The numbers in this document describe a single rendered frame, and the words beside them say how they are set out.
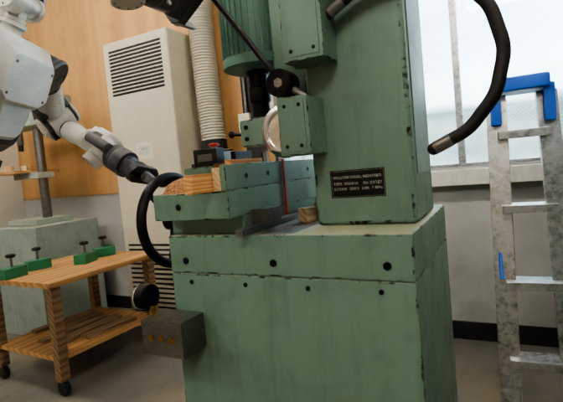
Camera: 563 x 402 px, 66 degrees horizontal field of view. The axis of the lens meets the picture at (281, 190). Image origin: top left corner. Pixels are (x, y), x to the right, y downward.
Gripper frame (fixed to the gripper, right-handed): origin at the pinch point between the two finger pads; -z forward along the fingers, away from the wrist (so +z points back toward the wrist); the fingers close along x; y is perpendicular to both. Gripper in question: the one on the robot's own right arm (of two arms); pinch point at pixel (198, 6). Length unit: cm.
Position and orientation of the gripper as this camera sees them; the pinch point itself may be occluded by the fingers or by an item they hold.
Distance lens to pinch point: 113.8
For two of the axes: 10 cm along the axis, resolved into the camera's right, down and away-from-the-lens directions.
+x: -6.7, 6.2, 4.1
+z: -4.6, 0.9, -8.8
